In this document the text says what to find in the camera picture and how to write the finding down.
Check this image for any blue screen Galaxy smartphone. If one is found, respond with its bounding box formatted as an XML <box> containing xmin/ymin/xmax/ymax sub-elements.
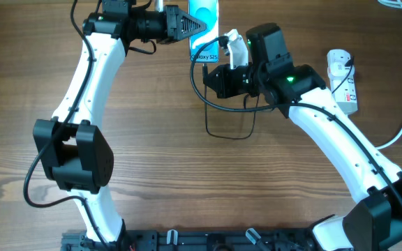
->
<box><xmin>188</xmin><ymin>0</ymin><xmax>219</xmax><ymax>63</ymax></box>

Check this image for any black charger cable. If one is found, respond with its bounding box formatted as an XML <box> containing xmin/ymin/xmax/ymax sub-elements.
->
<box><xmin>202</xmin><ymin>54</ymin><xmax>355</xmax><ymax>141</ymax></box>

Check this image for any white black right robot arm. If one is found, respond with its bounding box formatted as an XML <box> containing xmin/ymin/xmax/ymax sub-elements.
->
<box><xmin>203</xmin><ymin>23</ymin><xmax>402</xmax><ymax>250</ymax></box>

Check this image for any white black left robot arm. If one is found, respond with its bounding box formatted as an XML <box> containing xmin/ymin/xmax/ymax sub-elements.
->
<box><xmin>33</xmin><ymin>1</ymin><xmax>207</xmax><ymax>250</ymax></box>

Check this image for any white charger plug adapter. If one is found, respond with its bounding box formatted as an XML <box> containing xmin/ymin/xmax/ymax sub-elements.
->
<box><xmin>327</xmin><ymin>61</ymin><xmax>355</xmax><ymax>80</ymax></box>

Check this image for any white power strip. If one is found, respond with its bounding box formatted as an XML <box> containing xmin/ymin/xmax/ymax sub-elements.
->
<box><xmin>327</xmin><ymin>49</ymin><xmax>358</xmax><ymax>116</ymax></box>

